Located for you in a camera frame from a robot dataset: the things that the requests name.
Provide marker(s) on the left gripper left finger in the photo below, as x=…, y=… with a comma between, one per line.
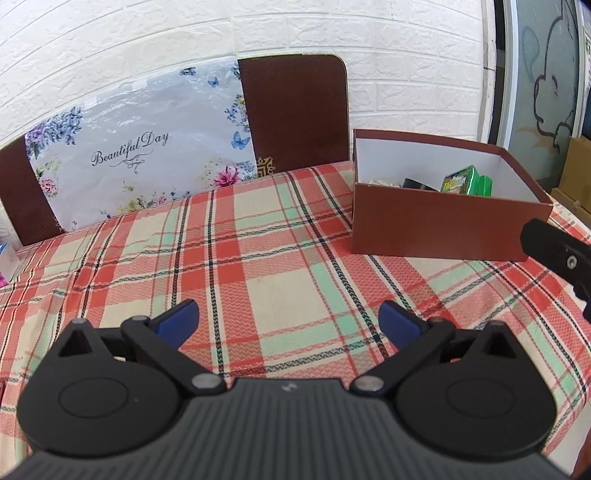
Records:
x=156, y=343

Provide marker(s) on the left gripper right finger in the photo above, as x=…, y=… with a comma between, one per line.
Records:
x=417, y=341

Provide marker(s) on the small green printed box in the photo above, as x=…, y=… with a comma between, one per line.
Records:
x=463, y=182

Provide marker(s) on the black tape roll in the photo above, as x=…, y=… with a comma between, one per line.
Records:
x=416, y=185

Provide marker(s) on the bag of cotton swabs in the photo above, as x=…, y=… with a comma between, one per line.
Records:
x=382, y=182

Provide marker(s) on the green carton box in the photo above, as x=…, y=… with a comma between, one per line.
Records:
x=485, y=186

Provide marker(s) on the stacked cardboard boxes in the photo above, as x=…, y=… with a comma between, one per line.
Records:
x=574, y=187

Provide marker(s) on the red plaid bed cover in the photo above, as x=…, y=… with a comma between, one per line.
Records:
x=280, y=292

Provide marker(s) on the brown cardboard box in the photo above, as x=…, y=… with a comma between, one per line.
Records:
x=431, y=224

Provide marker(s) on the floral plastic bag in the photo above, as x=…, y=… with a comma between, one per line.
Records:
x=144, y=143

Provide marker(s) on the sliding door with drawing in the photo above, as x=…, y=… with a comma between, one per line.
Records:
x=539, y=83

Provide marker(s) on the dark brown headboard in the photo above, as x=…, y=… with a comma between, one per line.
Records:
x=298, y=109

